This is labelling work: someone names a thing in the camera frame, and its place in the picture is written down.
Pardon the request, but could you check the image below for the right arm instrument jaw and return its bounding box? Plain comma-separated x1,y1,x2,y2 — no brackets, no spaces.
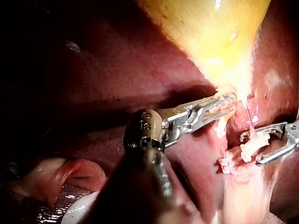
255,144,299,167
239,122,289,143

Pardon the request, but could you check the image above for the left arm instrument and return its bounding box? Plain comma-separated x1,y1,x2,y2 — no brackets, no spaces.
123,105,203,154

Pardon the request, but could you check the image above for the right arm instrument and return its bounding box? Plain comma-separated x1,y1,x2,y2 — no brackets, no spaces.
281,119,299,150

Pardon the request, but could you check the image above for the left arm instrument jaw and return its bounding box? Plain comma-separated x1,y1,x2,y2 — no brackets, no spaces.
198,91,239,128
186,92,227,112

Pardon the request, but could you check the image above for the gallbladder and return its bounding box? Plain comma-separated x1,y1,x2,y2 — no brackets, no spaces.
135,0,273,98

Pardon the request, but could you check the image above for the white clip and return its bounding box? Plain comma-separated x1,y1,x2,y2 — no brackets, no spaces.
240,134,271,163
218,146,244,175

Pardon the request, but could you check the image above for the dark red liver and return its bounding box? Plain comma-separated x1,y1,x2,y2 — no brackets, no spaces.
0,0,299,224

